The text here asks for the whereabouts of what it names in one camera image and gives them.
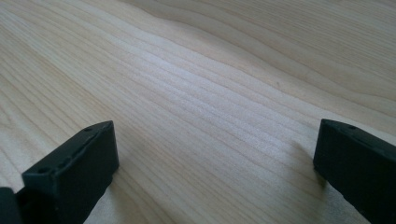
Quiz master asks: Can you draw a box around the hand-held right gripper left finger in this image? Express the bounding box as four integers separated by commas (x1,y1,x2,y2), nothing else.
21,120,120,224

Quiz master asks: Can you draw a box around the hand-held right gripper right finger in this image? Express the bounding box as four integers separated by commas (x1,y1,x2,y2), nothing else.
312,118,396,224

